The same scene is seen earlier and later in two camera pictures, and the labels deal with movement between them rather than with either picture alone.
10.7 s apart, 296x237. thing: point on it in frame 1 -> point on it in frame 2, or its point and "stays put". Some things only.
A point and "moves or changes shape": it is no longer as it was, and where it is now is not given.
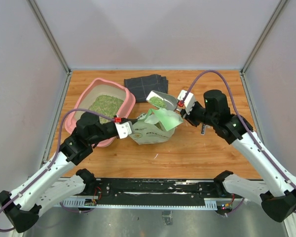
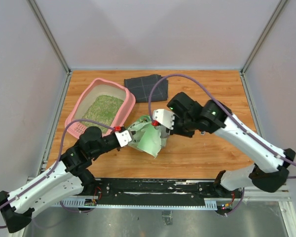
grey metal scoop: [170, 101] -> [164, 134]
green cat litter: [107, 105] stays put
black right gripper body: [198, 114] -> [183, 127]
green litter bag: [155, 126] moves or changes shape
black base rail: [164, 193] stays put
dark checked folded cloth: [141, 87] stays put
